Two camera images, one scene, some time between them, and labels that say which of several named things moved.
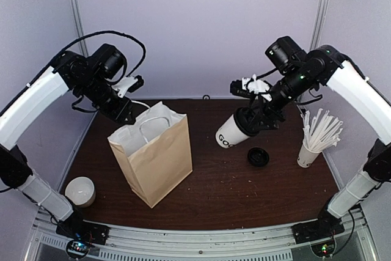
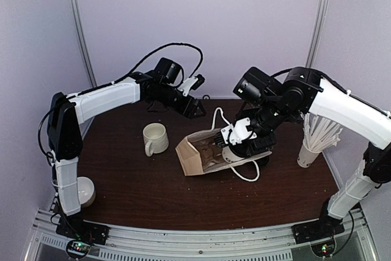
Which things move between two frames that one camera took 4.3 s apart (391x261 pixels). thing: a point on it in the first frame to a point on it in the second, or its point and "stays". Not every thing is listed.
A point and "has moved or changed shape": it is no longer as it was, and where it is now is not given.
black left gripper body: [118, 113] to [182, 108]
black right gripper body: [278, 112] to [260, 146]
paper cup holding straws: [306, 156] stays
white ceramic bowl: [80, 191] stays
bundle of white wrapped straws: [321, 132] stays
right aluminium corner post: [321, 9] stays
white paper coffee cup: [228, 135] has moved or changed shape
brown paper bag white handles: [155, 150] to [199, 155]
